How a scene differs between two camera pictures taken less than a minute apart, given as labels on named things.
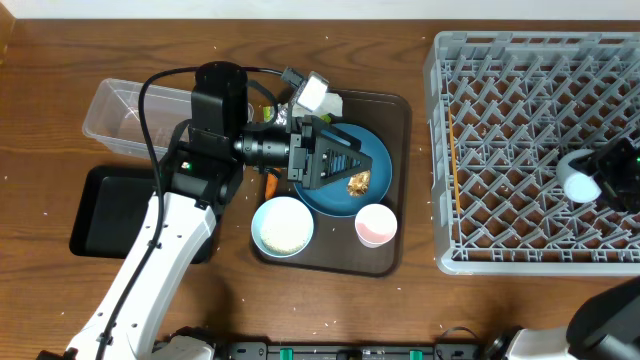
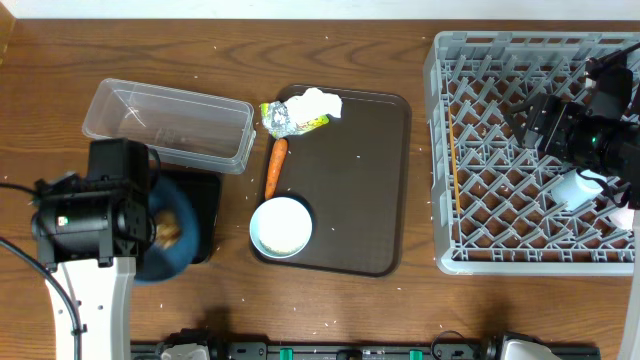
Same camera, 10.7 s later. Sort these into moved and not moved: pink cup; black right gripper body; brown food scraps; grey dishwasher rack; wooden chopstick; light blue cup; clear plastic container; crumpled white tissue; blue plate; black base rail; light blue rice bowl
Moved: brown food scraps; light blue cup; black right gripper body; pink cup; blue plate
Not moved: light blue rice bowl; grey dishwasher rack; crumpled white tissue; wooden chopstick; black base rail; clear plastic container
